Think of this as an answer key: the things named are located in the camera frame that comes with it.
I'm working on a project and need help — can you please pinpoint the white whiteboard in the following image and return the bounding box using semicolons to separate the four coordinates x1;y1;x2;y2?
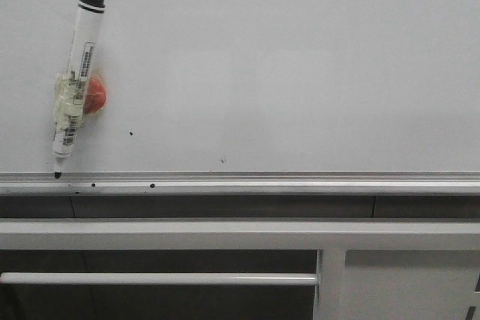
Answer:
1;0;479;173

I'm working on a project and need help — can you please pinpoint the white whiteboard marker with tape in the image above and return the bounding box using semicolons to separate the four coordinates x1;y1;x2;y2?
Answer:
52;0;106;179

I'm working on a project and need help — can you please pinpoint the aluminium whiteboard tray rail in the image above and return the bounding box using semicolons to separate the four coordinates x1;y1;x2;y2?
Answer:
1;171;479;196

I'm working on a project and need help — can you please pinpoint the white metal stand frame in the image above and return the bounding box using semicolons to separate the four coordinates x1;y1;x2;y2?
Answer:
1;219;479;319

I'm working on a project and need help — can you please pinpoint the white horizontal stand bar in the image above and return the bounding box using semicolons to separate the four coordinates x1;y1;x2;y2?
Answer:
1;272;319;286

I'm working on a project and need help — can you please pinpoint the red round magnet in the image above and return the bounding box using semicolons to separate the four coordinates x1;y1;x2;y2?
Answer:
83;76;107;115

